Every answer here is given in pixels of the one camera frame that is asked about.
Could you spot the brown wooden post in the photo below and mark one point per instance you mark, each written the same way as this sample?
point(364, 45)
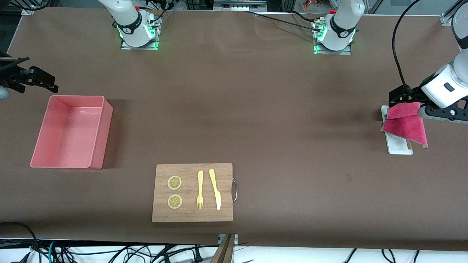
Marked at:
point(225, 252)

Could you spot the yellow lemon slice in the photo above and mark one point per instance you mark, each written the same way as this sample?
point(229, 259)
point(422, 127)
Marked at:
point(174, 182)
point(174, 201)

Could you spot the yellow plastic knife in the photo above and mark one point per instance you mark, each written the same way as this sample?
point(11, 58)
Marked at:
point(218, 201)

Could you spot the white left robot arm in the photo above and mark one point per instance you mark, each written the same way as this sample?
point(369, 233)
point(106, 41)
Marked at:
point(342, 33)

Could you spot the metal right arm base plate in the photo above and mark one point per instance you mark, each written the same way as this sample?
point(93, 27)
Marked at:
point(139, 48)

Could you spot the yellow plastic fork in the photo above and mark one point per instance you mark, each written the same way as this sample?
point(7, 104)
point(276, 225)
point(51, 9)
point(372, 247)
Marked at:
point(200, 182)

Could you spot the red and grey cloth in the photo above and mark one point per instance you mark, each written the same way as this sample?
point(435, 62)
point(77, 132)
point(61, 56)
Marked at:
point(406, 126)

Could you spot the pink plastic bin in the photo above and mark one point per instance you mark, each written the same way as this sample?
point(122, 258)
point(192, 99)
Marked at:
point(69, 131)

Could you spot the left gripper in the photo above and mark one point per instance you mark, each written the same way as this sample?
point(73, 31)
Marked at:
point(410, 94)

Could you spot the grey power strip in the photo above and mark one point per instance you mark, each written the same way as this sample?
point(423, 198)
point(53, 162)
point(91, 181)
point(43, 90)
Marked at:
point(237, 5)

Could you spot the white rack tray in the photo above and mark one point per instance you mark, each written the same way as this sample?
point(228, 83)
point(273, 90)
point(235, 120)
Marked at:
point(396, 148)

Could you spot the wooden cutting board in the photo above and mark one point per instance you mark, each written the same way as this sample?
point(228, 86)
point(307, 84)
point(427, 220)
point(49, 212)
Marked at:
point(190, 215)

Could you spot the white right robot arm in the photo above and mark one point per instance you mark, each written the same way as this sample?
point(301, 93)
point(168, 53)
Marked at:
point(128, 25)

